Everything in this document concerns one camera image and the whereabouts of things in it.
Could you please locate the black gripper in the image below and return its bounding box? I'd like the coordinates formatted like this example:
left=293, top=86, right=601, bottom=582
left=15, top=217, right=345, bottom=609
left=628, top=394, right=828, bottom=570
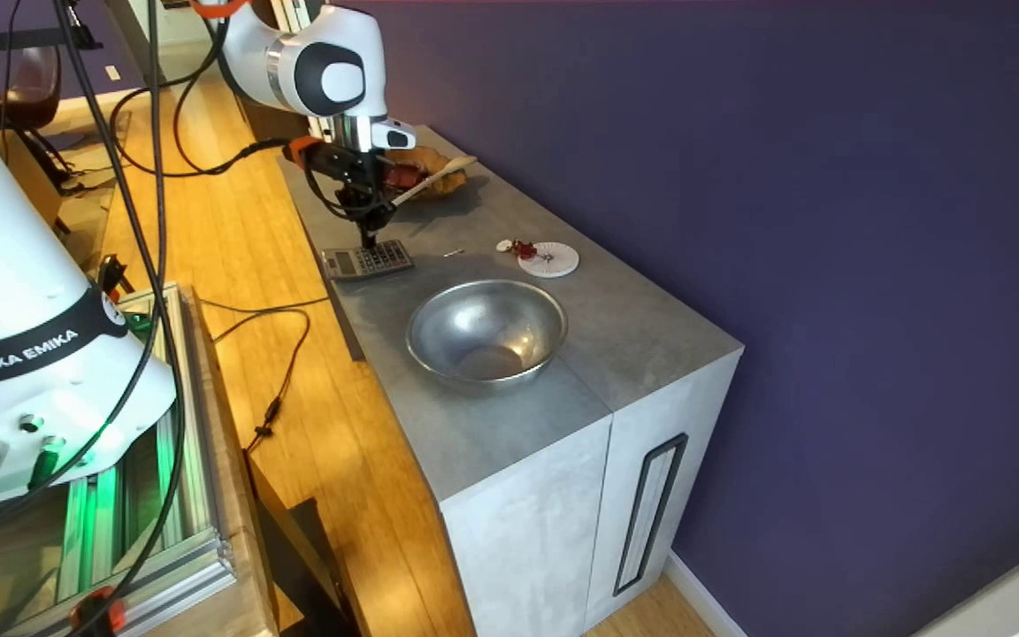
left=315, top=142, right=403, bottom=251

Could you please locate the grey Casio calculator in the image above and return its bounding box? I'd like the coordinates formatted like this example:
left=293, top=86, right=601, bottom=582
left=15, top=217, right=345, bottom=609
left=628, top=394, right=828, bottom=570
left=322, top=235, right=418, bottom=286

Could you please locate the wooden spoon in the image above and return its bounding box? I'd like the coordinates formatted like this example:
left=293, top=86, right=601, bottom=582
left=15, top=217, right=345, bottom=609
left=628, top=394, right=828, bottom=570
left=390, top=152, right=483, bottom=211

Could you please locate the live-edge wooden slab tray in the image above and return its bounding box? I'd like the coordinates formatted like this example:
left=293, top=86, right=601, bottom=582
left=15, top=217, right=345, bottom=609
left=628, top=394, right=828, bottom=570
left=384, top=145, right=483, bottom=211

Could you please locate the metal mixing bowl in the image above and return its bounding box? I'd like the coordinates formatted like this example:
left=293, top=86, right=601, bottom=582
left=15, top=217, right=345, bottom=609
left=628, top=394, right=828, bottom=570
left=403, top=274, right=570, bottom=394

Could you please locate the small white plate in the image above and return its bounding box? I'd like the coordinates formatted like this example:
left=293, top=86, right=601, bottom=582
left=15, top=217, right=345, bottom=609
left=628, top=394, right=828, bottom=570
left=518, top=235, right=583, bottom=284

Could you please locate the wine glass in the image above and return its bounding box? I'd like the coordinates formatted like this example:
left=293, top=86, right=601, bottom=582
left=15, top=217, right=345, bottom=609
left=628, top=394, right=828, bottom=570
left=0, top=42, right=68, bottom=139

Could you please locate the grey concrete cabinet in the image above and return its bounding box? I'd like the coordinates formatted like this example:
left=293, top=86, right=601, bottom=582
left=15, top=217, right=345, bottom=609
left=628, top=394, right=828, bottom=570
left=275, top=121, right=749, bottom=637

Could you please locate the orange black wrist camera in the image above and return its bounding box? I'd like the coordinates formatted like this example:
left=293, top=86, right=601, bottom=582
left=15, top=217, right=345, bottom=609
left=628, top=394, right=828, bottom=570
left=285, top=132, right=347, bottom=169

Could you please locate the black floor cable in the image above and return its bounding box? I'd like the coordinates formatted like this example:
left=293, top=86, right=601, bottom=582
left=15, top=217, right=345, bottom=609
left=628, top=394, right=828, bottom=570
left=202, top=292, right=320, bottom=455

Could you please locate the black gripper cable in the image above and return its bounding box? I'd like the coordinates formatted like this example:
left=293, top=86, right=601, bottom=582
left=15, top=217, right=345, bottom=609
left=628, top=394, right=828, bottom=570
left=103, top=67, right=308, bottom=185

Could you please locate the aluminium robot stand frame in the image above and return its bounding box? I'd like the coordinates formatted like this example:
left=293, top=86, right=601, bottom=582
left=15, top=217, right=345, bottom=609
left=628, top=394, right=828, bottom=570
left=0, top=279, right=243, bottom=637

